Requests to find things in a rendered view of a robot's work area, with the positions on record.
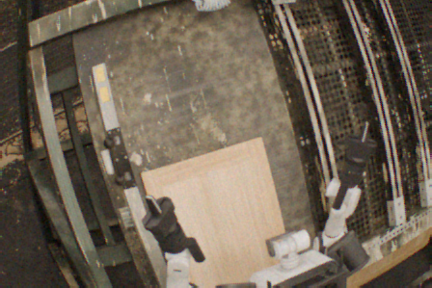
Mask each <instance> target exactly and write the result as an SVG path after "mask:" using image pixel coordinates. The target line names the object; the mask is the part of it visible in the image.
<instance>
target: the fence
mask: <svg viewBox="0 0 432 288"><path fill-rule="evenodd" d="M100 67H103V72H104V75H105V77H104V78H105V81H102V82H100V83H98V82H97V79H96V73H95V70H96V69H97V68H100ZM90 71H91V74H92V76H91V77H92V79H93V86H94V91H95V94H94V95H95V98H96V102H97V108H98V110H99V113H100V117H101V124H102V127H103V131H104V134H105V137H106V139H107V138H108V136H107V130H110V129H113V128H116V127H120V126H119V123H118V119H117V116H116V112H115V106H114V102H113V99H112V95H111V90H110V87H109V83H108V82H109V80H108V77H107V74H106V72H107V71H106V67H105V64H102V65H96V66H93V67H91V68H90ZM103 87H107V91H108V94H109V96H110V100H109V101H107V102H104V103H103V104H102V101H101V97H100V90H99V89H101V88H103ZM109 152H110V156H111V160H112V163H113V166H114V169H115V171H116V174H119V172H118V170H117V167H116V163H115V160H114V156H113V153H112V149H109ZM121 192H122V194H123V198H124V201H125V204H126V205H127V207H128V208H129V209H130V211H131V214H132V218H133V221H134V223H135V228H136V232H137V234H138V238H139V240H140V243H141V244H142V246H143V249H144V252H145V255H146V258H147V260H148V262H149V264H150V267H151V269H152V272H153V275H154V277H155V279H156V280H157V282H158V285H159V287H160V288H168V287H167V284H166V282H167V277H168V275H167V269H168V268H167V265H166V262H165V260H164V259H163V257H162V254H161V251H160V248H159V246H158V244H156V239H155V238H154V237H153V236H152V234H151V233H150V231H147V230H146V229H145V228H144V226H143V225H142V221H141V219H142V218H143V217H144V216H145V214H146V211H145V208H144V204H143V202H142V199H141V198H140V196H139V192H138V189H137V187H135V188H132V189H131V188H129V189H126V190H125V189H124V188H123V186H121Z"/></svg>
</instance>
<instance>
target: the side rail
mask: <svg viewBox="0 0 432 288"><path fill-rule="evenodd" d="M26 58H27V64H28V68H29V69H28V71H29V77H30V82H31V88H32V93H33V98H34V104H35V110H36V113H37V114H36V116H37V119H38V125H39V128H40V136H41V138H42V145H43V147H44V151H45V156H46V160H47V163H48V166H49V168H50V173H51V177H52V180H53V183H54V186H55V189H56V192H57V195H58V198H59V200H60V203H61V206H62V209H63V212H64V214H65V218H66V220H67V225H68V228H69V230H70V232H71V234H72V237H73V240H74V243H75V245H76V247H77V250H78V252H79V254H80V256H81V258H82V260H83V263H84V266H85V269H86V270H87V272H88V274H89V276H90V278H91V281H92V284H93V286H94V288H112V285H111V283H110V280H109V277H108V275H107V274H106V273H105V271H104V268H103V265H102V262H101V260H100V259H99V257H98V254H97V252H96V249H95V245H94V243H93V241H92V239H91V236H90V233H89V230H88V227H87V226H86V223H85V220H84V218H83V216H82V213H81V211H80V207H79V204H78V201H77V198H76V195H75V192H74V190H73V187H72V184H71V180H70V177H69V175H68V169H67V166H66V162H65V156H64V154H63V150H62V148H61V144H60V139H59V135H58V132H57V126H56V122H55V118H54V114H53V108H52V105H51V99H50V93H49V88H48V85H47V79H46V73H45V72H46V71H45V65H44V59H43V52H42V46H41V47H38V48H36V49H33V50H30V51H29V54H27V57H26Z"/></svg>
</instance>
